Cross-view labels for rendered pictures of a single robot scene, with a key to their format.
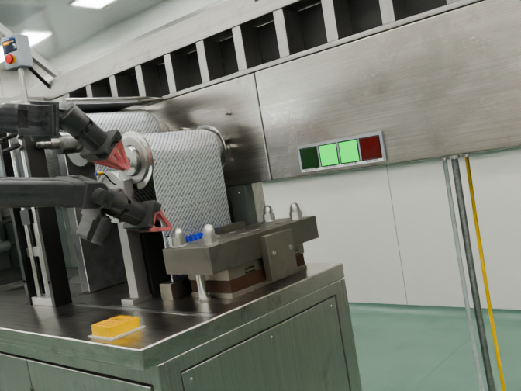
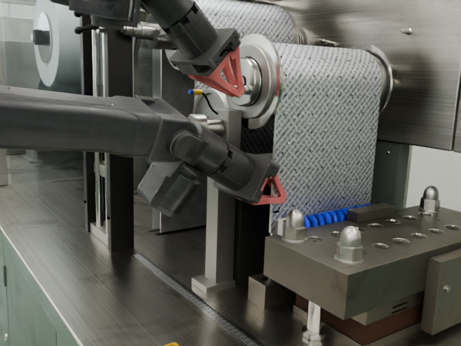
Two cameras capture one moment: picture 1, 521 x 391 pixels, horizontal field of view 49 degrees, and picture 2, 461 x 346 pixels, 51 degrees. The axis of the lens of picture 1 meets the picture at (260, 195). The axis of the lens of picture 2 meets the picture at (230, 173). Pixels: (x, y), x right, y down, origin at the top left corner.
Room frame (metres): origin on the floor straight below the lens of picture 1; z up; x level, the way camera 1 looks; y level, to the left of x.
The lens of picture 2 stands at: (0.65, 0.14, 1.26)
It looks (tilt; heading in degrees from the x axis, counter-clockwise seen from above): 12 degrees down; 13
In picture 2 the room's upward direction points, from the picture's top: 2 degrees clockwise
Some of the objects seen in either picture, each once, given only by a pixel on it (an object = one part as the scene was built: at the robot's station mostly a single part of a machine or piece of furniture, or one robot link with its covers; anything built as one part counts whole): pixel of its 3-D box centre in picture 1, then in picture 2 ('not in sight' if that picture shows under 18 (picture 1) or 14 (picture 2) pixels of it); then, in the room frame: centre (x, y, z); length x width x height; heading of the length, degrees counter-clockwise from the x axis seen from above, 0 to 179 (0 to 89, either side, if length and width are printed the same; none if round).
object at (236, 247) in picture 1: (246, 243); (394, 248); (1.42, 0.06, 1.00); 0.40 x 0.16 x 0.06; 138
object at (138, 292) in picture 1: (125, 242); (214, 200); (1.42, 0.35, 1.05); 0.06 x 0.05 x 0.31; 138
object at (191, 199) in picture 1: (194, 205); (326, 169); (1.47, 0.17, 1.11); 0.23 x 0.01 x 0.18; 138
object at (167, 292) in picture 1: (208, 277); (320, 274); (1.48, 0.17, 0.92); 0.28 x 0.04 x 0.04; 138
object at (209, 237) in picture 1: (208, 234); (350, 242); (1.28, 0.13, 1.05); 0.04 x 0.04 x 0.04
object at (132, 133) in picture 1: (134, 160); (251, 82); (1.42, 0.30, 1.25); 0.15 x 0.01 x 0.15; 48
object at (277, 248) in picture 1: (280, 254); (452, 289); (1.37, -0.02, 0.96); 0.10 x 0.03 x 0.11; 138
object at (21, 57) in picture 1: (15, 52); not in sight; (1.81, 0.69, 1.66); 0.07 x 0.07 x 0.10; 64
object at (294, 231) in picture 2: (178, 237); (295, 224); (1.33, 0.21, 1.05); 0.04 x 0.04 x 0.04
